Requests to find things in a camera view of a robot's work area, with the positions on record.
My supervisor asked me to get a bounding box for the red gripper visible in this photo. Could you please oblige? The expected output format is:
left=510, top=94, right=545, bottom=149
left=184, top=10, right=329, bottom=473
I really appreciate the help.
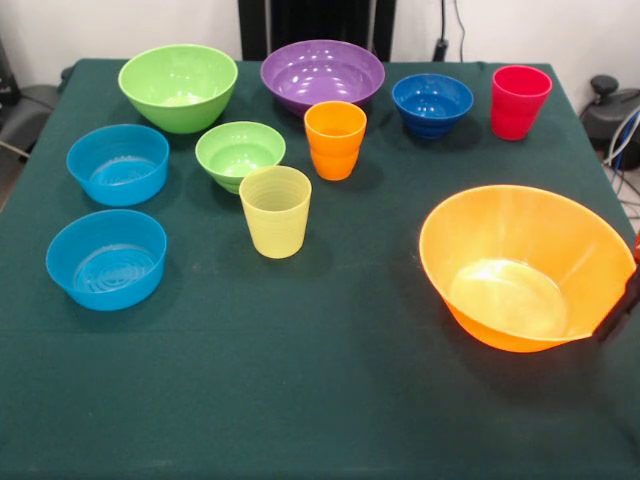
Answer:
left=597, top=234, right=640, bottom=344

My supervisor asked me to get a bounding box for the large orange bowl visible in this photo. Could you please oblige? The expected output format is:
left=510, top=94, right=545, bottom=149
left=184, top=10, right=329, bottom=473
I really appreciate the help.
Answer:
left=418, top=184, right=637, bottom=354

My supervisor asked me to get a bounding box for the red cup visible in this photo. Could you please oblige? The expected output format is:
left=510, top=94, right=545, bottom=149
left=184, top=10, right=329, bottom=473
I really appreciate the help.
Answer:
left=490, top=65, right=554, bottom=142

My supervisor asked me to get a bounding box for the dark blue bowl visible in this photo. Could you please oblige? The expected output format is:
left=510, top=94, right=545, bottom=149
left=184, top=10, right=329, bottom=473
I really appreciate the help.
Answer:
left=391, top=73, right=475, bottom=139

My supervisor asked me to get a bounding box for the orange cup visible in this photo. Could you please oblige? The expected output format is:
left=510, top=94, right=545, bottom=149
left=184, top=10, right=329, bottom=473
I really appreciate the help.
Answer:
left=303, top=101, right=368, bottom=182

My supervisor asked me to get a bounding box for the yellow cup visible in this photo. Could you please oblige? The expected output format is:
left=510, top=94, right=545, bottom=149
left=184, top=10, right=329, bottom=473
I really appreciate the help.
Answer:
left=237, top=165, right=313, bottom=260

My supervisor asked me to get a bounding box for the purple bowl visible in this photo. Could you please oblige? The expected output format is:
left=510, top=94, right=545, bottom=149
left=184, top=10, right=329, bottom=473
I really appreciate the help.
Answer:
left=260, top=39, right=386, bottom=119

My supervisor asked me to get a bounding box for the small green bowl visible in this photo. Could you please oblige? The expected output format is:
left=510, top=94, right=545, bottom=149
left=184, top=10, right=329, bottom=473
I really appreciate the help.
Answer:
left=194, top=120, right=287, bottom=195

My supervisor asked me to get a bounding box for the dark green tablecloth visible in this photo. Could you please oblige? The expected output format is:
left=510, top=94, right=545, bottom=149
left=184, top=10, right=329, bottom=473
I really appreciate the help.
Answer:
left=0, top=58, right=640, bottom=480

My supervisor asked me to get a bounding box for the large green bowl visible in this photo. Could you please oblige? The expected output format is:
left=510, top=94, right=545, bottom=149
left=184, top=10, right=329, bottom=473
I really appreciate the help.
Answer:
left=117, top=44, right=239, bottom=135

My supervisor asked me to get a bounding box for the light blue bowl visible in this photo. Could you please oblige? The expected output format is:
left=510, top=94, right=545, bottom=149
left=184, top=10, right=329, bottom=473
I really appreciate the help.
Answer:
left=45, top=209, right=168, bottom=312
left=66, top=123, right=171, bottom=208

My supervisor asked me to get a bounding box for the bundle of floor cables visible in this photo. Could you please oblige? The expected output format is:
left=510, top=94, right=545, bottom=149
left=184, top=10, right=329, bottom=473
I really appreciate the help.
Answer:
left=602, top=109, right=640, bottom=221

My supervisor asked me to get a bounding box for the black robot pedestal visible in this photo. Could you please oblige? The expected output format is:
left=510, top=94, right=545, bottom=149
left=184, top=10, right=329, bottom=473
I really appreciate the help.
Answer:
left=238, top=0, right=396, bottom=62

